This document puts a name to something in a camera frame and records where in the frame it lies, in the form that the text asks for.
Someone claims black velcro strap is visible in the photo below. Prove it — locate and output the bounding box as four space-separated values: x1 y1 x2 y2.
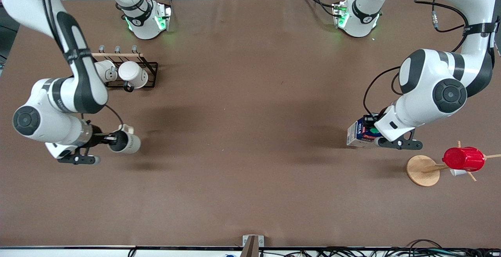
64 48 93 64
463 22 500 37

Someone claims black wire mug rack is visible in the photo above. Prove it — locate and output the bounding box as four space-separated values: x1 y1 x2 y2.
92 45 159 92

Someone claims wooden mug tree stand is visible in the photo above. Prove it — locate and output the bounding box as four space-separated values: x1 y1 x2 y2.
406 141 501 187

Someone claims blue milk carton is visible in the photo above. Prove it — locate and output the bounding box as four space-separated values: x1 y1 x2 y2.
346 113 382 149

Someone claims black cable with grey connector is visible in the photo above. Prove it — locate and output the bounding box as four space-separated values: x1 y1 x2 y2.
414 0 470 52

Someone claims black looped gripper cable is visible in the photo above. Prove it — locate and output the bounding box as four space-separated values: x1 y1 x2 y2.
362 66 404 119

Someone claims metal bracket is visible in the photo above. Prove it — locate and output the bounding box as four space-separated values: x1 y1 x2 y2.
240 235 265 257

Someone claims black arm base cable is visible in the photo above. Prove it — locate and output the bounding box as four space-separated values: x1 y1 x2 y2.
301 0 337 17

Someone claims red plastic cup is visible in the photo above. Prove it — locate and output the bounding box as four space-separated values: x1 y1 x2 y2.
442 147 486 172

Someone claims white mug with black handle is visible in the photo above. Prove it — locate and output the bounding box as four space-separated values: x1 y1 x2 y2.
118 61 149 92

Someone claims white mug with print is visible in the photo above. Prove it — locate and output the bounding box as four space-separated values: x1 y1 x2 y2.
108 124 141 155

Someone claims white table edge rail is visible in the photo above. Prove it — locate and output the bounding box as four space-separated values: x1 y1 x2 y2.
0 246 501 257

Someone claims tangle of black cables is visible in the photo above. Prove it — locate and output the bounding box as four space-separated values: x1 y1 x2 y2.
274 239 501 257

